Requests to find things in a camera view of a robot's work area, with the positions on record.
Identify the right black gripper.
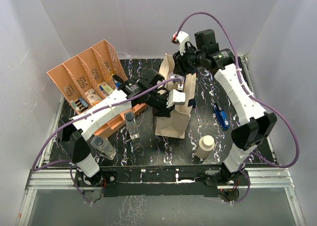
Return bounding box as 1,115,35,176
172,45,205,76

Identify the beige canvas tote bag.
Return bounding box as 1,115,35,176
155,54,197,139

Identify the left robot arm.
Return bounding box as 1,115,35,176
56,69,183,186

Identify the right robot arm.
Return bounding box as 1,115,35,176
172,29,277,185

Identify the upright clear square bottle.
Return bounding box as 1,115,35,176
124,111,140,140

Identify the beige small carton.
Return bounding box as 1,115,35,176
100,82,113,96

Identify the pink plastic desk organizer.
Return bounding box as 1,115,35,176
46,39,148,139

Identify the cream cylindrical bottle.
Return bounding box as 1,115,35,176
195,135,215,159

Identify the tilted clear square bottle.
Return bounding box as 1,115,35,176
90,136,116,160

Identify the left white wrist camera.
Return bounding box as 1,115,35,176
166,89,186,108

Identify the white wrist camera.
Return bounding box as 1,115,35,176
171,31,189,56
166,89,186,108

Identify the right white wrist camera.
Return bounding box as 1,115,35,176
171,31,189,56

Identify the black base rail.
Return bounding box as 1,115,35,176
75,165,248,197

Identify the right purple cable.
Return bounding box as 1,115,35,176
174,11,300,203

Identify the purple cable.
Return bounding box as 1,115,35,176
31,78,184,172
174,11,300,203

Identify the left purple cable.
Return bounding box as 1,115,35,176
31,78,184,172

